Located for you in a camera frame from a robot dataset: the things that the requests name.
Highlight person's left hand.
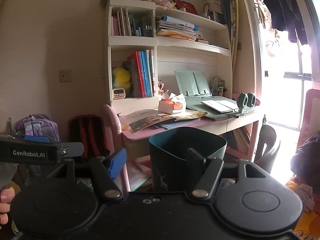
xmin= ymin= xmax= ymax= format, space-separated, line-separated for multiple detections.
xmin=0 ymin=186 xmax=15 ymax=225

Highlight purple backpack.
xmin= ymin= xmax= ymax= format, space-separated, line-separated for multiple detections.
xmin=15 ymin=114 xmax=61 ymax=142

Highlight red black backpack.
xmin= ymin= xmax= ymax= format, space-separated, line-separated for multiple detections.
xmin=67 ymin=115 xmax=110 ymax=163

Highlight pink study desk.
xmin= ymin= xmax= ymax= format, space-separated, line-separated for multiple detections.
xmin=102 ymin=97 xmax=266 ymax=193

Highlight colourful picture book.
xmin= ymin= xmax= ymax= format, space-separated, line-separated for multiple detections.
xmin=120 ymin=109 xmax=208 ymax=133

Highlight open white book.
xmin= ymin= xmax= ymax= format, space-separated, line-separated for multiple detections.
xmin=201 ymin=100 xmax=239 ymax=113

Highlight orange tissue pack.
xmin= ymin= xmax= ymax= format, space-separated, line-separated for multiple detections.
xmin=158 ymin=92 xmax=186 ymax=114

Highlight small digital timer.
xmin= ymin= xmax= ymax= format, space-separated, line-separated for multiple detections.
xmin=112 ymin=88 xmax=126 ymax=100

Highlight green book stand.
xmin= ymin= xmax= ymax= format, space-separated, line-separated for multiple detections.
xmin=175 ymin=70 xmax=212 ymax=98

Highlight yellow plush toy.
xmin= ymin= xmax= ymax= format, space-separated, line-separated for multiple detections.
xmin=112 ymin=67 xmax=131 ymax=90

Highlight red and blue books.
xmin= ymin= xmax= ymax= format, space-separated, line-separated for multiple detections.
xmin=123 ymin=49 xmax=157 ymax=98

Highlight white bookshelf hutch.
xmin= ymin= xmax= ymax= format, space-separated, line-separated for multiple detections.
xmin=104 ymin=0 xmax=233 ymax=114

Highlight stacked papers on shelf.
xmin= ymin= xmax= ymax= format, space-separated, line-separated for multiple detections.
xmin=156 ymin=15 xmax=199 ymax=41

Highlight hanging dark clothes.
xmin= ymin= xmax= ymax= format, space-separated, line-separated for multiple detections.
xmin=264 ymin=0 xmax=308 ymax=45

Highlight wall power outlet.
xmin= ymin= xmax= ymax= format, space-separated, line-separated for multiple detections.
xmin=59 ymin=69 xmax=72 ymax=83

